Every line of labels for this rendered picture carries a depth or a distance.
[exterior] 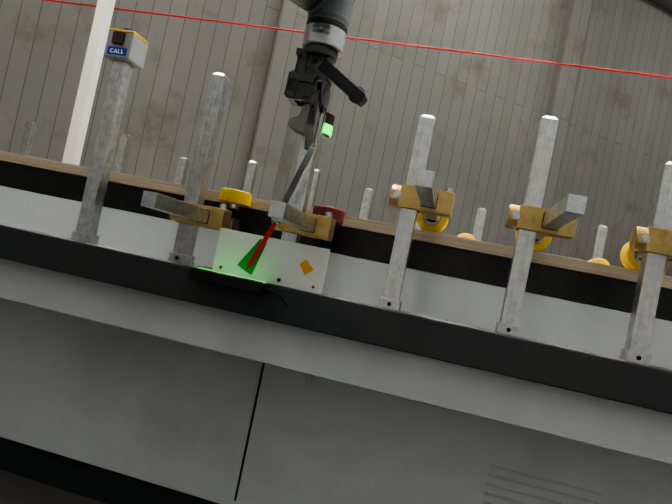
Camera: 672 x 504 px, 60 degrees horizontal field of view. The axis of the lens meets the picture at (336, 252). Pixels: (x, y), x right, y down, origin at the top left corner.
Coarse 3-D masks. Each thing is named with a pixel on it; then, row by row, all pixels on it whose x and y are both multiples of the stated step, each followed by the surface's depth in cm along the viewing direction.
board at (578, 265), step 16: (0, 160) 170; (16, 160) 168; (32, 160) 167; (48, 160) 166; (112, 176) 162; (128, 176) 161; (176, 192) 158; (208, 192) 156; (256, 208) 153; (352, 224) 148; (368, 224) 147; (384, 224) 146; (416, 240) 146; (432, 240) 144; (448, 240) 143; (464, 240) 142; (544, 256) 139; (560, 256) 138; (592, 272) 136; (608, 272) 136; (624, 272) 135
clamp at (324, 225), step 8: (312, 216) 128; (320, 216) 128; (280, 224) 130; (320, 224) 128; (328, 224) 127; (296, 232) 129; (304, 232) 128; (312, 232) 128; (320, 232) 128; (328, 232) 127; (328, 240) 130
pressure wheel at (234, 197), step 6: (222, 192) 148; (228, 192) 147; (234, 192) 146; (240, 192) 147; (246, 192) 148; (222, 198) 147; (228, 198) 146; (234, 198) 146; (240, 198) 147; (246, 198) 148; (234, 204) 149; (240, 204) 147; (246, 204) 148; (234, 210) 150
